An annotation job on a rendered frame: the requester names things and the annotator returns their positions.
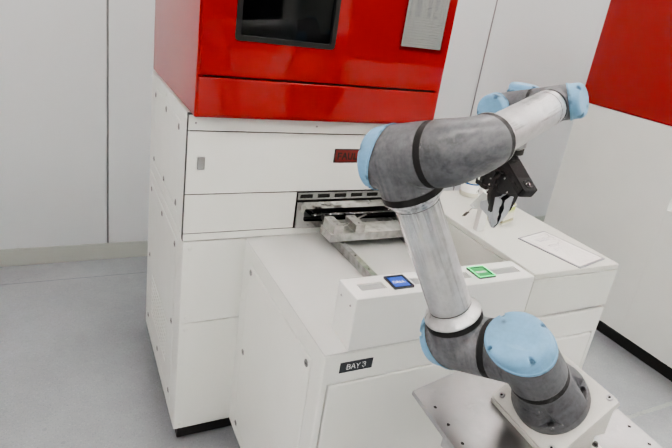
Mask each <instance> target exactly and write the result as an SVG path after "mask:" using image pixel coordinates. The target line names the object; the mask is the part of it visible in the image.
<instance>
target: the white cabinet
mask: <svg viewBox="0 0 672 448"><path fill-rule="evenodd" d="M603 308H604V307H603V306H601V305H600V306H594V307H588V308H583V309H577V310H571V311H566V312H560V313H555V314H549V315H543V316H538V317H537V318H539V319H540V320H541V321H542V322H543V323H544V324H545V325H546V326H547V328H548V329H549V330H550V331H551V333H552V334H553V336H554V337H555V339H556V342H557V345H558V348H559V350H560V352H562V353H563V354H564V355H565V356H566V357H568V358H569V359H570V360H571V361H572V362H573V363H575V364H576V365H577V366H578V367H579V368H581V369H582V366H583V364H584V361H585V358H586V355H587V352H588V350H589V347H590V344H591V341H592V339H593V336H594V333H595V330H596V328H597V325H598V322H599V319H600V316H601V314H602V311H603ZM454 372H456V370H448V369H445V368H442V367H441V366H438V365H435V364H433V363H432V362H430V361H429V360H428V359H427V358H426V356H425V355H424V353H423V351H422V348H421V345H420V340H416V341H410V342H405V343H399V344H394V345H388V346H382V347H377V348H371V349H366V350H360V351H355V352H349V353H343V354H338V355H332V356H327V357H324V355H323V354H322V352H321V351H320V349H319V348H318V346H317V345H316V343H315V342H314V340H313V339H312V337H311V336H310V334H309V333H308V331H307V330H306V328H305V327H304V325H303V324H302V322H301V321H300V319H299V318H298V316H297V315H296V313H295V312H294V310H293V309H292V307H291V306H290V304H289V303H288V301H287V300H286V298H285V297H284V295H283V294H282V292H281V291H280V289H279V288H278V286H277V285H276V283H275V282H274V280H273V279H272V278H271V276H270V275H269V273H268V272H267V270H266V269H265V267H264V266H263V264H262V263H261V261H260V260H259V258H258V257H257V255H256V254H255V252H254V251H253V249H252V248H251V246H250V245H249V243H248V242H247V240H246V246H245V257H244V267H243V278H242V288H241V299H240V309H239V319H238V330H237V340H236V351H235V361H234V372H233V382H232V392H231V403H230V413H229V419H230V422H231V425H232V427H233V430H234V433H235V435H236V438H237V440H238V443H239V446H240V448H442V447H441V442H442V438H443V437H442V436H441V434H440V433H439V432H438V430H437V429H436V427H435V426H434V425H433V423H432V422H431V420H430V419H429V418H428V416H427V415H426V414H425V412H424V411H423V409H422V408H421V407H420V405H419V404H418V402H417V401H416V400H415V398H414V397H413V395H412V392H413V390H415V389H418V388H420V387H422V386H425V385H427V384H429V383H431V382H434V381H436V380H438V379H441V378H443V377H445V376H447V375H450V374H452V373H454Z"/></svg>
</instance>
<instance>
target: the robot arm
mask: <svg viewBox="0 0 672 448"><path fill-rule="evenodd" d="M588 108H589V97H588V92H587V89H586V87H585V86H584V85H583V84H582V83H565V84H562V85H554V86H547V87H540V88H539V87H538V86H536V85H532V84H528V83H522V82H511V83H510V84H509V87H508V90H507V92H503V93H499V92H494V93H491V94H488V95H486V96H484V97H483V98H482V99H481V100H480V101H479V103H478V106H477V115H475V116H470V117H459V118H441V119H434V120H424V121H415V122H406V123H398V124H397V123H389V124H387V125H383V126H378V127H375V128H373V129H371V130H370V131H369V132H368V133H367V134H366V135H365V137H364V138H363V140H362V142H361V144H360V150H359V151H358V156H357V168H358V173H359V177H360V179H361V181H362V182H363V184H364V185H365V186H367V187H368V188H370V189H372V190H379V193H380V195H381V198H382V201H383V204H384V206H385V207H387V208H389V209H391V210H394V211H395V213H396V216H397V219H398V222H399V225H400V228H401V231H402V234H403V237H404V239H405V242H406V245H407V248H408V251H409V254H410V257H411V260H412V263H413V266H414V269H415V271H416V274H417V277H418V280H419V283H420V286H421V289H422V292H423V295H424V298H425V301H426V303H427V306H428V309H427V310H426V312H425V314H424V318H423V320H422V322H421V325H420V332H421V336H419V339H420V345H421V348H422V351H423V353H424V355H425V356H426V358H427V359H428V360H429V361H430V362H432V363H433V364H435V365H438V366H441V367H442V368H445V369H448V370H456V371H460V372H464V373H468V374H472V375H476V376H480V377H484V378H489V379H493V380H497V381H501V382H505V383H507V384H509V386H510V387H511V400H512V404H513V407H514V409H515V411H516V413H517V415H518V416H519V418H520V419H521V420H522V422H523V423H524V424H525V425H526V426H528V427H529V428H530V429H532V430H534V431H536V432H539V433H542V434H547V435H559V434H564V433H567V432H569V431H572V430H573V429H575V428H576V427H578V426H579V425H580V424H581V423H582V422H583V421H584V420H585V418H586V417H587V415H588V413H589V410H590V406H591V394H590V390H589V388H588V386H587V383H586V381H585V380H584V378H583V376H582V375H581V374H580V373H579V372H578V371H577V370H576V369H575V368H574V367H572V366H571V365H569V364H568V363H566V362H565V360H564V358H563V356H562V354H561V352H560V350H559V348H558V345H557V342H556V339H555V337H554V336H553V334H552V333H551V331H550V330H549V329H548V328H547V326H546V325H545V324H544V323H543V322H542V321H541V320H540V319H539V318H537V317H535V316H534V315H531V314H529V313H526V312H520V311H512V312H506V313H504V314H505V315H503V316H500V315H499V316H497V317H495V318H490V317H485V316H484V314H483V311H482V308H481V305H480V303H479V301H478V300H477V299H475V298H474V297H472V296H470V295H469V292H468V288H467V285H466V282H465V279H464V275H463V272H462V269H461V266H460V262H459V259H458V256H457V253H456V249H455V246H454V243H453V240H452V236H451V233H450V230H449V227H448V223H447V220H446V217H445V214H444V210H443V207H442V204H441V200H440V197H439V196H440V195H441V193H442V192H443V190H444V188H449V187H455V186H458V185H461V184H464V183H467V182H470V181H472V180H474V179H476V181H475V183H476V184H478V185H480V187H481V188H483V189H485V190H487V189H489V190H488V193H487V200H482V201H480V208H481V209H482V210H483V212H484V213H485V214H486V215H487V216H488V221H489V224H490V227H491V228H495V227H496V226H497V225H498V224H499V223H500V222H501V221H502V220H503V219H504V218H505V216H506V215H507V214H508V212H509V211H510V210H511V209H512V207H513V205H514V204H515V202H516V200H517V198H518V196H519V197H532V196H533V195H534V194H535V193H536V192H537V188H536V186H535V184H534V183H533V181H532V179H531V178H530V176H529V174H528V173H527V171H526V169H525V167H524V166H523V164H522V162H521V161H520V159H519V157H518V156H522V155H523V154H524V150H525V148H526V146H527V143H528V142H529V141H530V140H532V139H534V138H535V137H537V136H538V135H540V134H542V133H543V132H545V131H547V130H548V129H550V128H551V127H553V126H555V125H556V124H558V123H560V122H561V121H565V120H570V121H572V120H574V119H581V118H583V117H585V116H586V114H587V112H588ZM479 177H480V180H478V178H479Z"/></svg>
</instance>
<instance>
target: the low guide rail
mask: <svg viewBox="0 0 672 448"><path fill-rule="evenodd" d="M330 243H331V244H332V245H333V246H334V247H335V248H336V249H337V250H338V251H339V252H340V253H341V254H342V255H343V256H344V257H345V258H346V259H347V260H348V261H349V262H350V263H351V265H352V266H353V267H354V268H355V269H356V270H357V271H358V272H359V273H360V274H361V275H362V276H363V277H366V276H376V275H377V274H376V273H375V272H374V271H373V270H372V269H371V268H370V267H369V266H368V265H367V264H366V263H365V262H364V261H363V260H362V259H361V258H360V257H359V256H358V255H357V254H356V253H355V252H354V251H353V250H352V249H351V248H350V247H349V246H348V245H347V244H346V243H345V242H344V241H342V242H330Z"/></svg>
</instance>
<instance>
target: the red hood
mask: <svg viewBox="0 0 672 448"><path fill-rule="evenodd" d="M457 4H458V0H155V28H154V64H153V69H154V70H155V71H156V72H157V73H158V75H159V76H160V77H161V78H162V79H163V80H164V82H165V83H166V84H167V85H168V86H169V87H170V89H171V90H172V91H173V92H174V93H175V94H176V96H177V97H178V98H179V99H180V100H181V101H182V103H183V104H184V105H185V106H186V107H187V108H188V110H189V111H190V112H191V113H192V114H193V115H194V117H211V118H239V119H266V120H294V121H322V122H349V123H377V124H389V123H397V124H398V123H406V122H415V121H424V120H433V119H434V114H435V110H436V105H437V100H438V95H439V90H440V86H441V81H442V76H443V71H444V66H445V62H446V57H447V52H448V47H449V42H450V37H451V33H452V28H453V23H454V18H455V13H456V9H457Z"/></svg>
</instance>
